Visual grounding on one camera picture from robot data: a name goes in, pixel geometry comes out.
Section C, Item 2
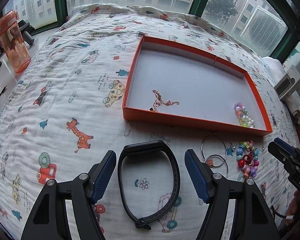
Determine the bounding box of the outdoor air conditioner unit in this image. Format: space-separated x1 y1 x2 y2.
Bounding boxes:
240 5 287 54

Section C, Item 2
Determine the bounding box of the printed white quilt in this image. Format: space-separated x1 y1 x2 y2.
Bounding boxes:
0 4 299 239

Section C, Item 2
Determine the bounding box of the folded white towel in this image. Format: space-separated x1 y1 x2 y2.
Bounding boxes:
262 56 300 117

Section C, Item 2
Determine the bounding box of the pastel pearl bead bracelet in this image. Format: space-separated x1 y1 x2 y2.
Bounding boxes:
234 102 256 129

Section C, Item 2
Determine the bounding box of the black wrist band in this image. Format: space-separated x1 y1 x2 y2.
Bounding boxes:
117 139 182 233

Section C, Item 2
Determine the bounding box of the green window frame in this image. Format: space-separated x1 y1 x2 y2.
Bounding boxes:
0 0 300 63

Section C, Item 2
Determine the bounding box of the white product box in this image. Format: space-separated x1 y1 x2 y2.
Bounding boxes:
274 65 300 101

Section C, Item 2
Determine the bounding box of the colourful candy bead bracelet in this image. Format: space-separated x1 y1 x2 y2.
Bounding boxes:
236 140 260 179

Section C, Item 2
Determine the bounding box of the large silver hoop earring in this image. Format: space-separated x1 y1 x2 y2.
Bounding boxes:
200 134 226 167

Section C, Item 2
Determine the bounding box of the orange water bottle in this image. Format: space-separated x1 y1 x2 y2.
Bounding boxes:
0 9 31 73

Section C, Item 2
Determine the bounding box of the orange shallow tray box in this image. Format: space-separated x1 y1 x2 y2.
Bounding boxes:
122 36 273 137

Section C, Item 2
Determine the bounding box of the black handheld device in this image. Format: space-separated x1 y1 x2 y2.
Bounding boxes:
18 20 35 46

